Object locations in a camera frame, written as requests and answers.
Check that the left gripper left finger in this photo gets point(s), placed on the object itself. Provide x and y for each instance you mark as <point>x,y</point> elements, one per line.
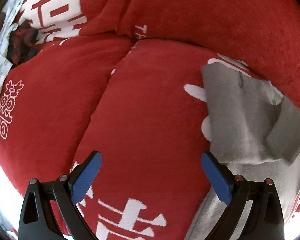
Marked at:
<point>37,220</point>

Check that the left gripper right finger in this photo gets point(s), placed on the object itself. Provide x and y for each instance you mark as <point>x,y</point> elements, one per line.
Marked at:
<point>265,219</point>

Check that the grey fleece garment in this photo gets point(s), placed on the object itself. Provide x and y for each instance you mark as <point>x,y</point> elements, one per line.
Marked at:
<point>255,132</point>

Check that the pale floral bed sheet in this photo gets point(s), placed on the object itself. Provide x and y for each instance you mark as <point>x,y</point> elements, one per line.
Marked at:
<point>7,16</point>

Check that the red wedding quilt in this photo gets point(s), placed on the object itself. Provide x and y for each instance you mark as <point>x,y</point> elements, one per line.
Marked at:
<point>123,77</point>

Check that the dark red patterned garment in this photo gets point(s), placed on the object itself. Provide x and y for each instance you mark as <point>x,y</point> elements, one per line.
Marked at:
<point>22,44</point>

